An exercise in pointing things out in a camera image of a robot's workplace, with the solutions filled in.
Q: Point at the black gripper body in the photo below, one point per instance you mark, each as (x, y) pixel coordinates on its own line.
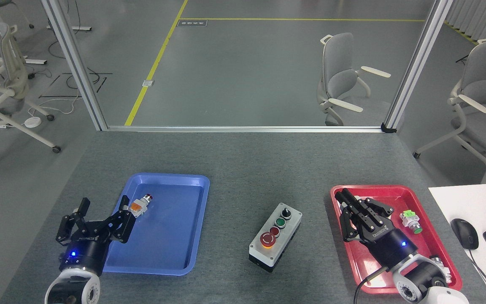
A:
(388, 245)
(87, 253)

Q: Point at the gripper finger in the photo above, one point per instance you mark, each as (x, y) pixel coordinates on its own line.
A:
(348, 223)
(83, 209)
(127, 226)
(373, 211)

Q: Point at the grey four-button control box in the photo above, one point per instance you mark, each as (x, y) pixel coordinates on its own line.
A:
(287, 236)

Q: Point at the blue plastic tray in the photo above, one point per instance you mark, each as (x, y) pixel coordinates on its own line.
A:
(171, 228)

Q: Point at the red plastic tray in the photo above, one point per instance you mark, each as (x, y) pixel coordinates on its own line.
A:
(433, 236)

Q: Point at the black computer mouse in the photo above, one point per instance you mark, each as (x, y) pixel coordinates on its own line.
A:
(464, 233)

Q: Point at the white desk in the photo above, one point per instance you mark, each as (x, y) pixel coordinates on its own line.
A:
(475, 202)

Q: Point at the white round floor device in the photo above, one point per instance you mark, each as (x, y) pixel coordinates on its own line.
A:
(32, 122)

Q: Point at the silver floor socket cover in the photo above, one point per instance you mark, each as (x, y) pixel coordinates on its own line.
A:
(148, 83)

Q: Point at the silver aluminium crossbar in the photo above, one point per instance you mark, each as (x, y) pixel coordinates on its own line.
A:
(243, 128)

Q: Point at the white mesh office chair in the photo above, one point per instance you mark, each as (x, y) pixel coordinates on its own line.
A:
(13, 80)

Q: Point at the grey chair with flat armrests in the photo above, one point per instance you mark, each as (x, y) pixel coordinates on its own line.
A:
(338, 59)

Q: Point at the grey floor sign plate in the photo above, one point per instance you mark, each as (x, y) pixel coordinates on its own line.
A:
(192, 23)

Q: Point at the white pleated curtain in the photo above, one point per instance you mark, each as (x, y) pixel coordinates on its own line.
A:
(479, 17)

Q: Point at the red push button switch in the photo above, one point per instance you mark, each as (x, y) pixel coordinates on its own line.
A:
(139, 205)

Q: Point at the green push button switch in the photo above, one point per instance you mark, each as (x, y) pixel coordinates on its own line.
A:
(409, 220)

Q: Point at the silver push button switch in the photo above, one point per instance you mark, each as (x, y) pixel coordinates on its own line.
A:
(442, 266)

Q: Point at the silver aluminium post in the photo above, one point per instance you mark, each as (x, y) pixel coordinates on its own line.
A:
(74, 63)
(416, 63)

